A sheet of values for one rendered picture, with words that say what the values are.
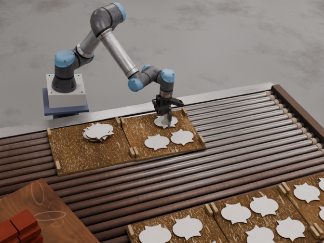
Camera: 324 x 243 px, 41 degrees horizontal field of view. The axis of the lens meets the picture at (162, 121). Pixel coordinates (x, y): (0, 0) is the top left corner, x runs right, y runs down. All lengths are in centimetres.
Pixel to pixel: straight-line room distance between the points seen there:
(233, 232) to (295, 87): 305
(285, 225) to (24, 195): 120
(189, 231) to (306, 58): 387
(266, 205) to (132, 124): 88
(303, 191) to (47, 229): 127
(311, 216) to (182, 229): 65
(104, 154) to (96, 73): 238
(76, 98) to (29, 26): 295
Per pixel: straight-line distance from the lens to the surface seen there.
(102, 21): 231
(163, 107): 241
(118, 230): 201
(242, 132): 261
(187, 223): 203
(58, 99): 269
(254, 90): 299
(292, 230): 214
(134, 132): 245
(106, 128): 239
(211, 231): 204
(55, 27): 551
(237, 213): 212
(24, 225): 157
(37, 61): 484
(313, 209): 228
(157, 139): 240
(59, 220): 190
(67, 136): 242
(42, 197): 199
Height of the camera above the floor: 254
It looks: 39 degrees down
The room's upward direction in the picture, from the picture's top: 7 degrees clockwise
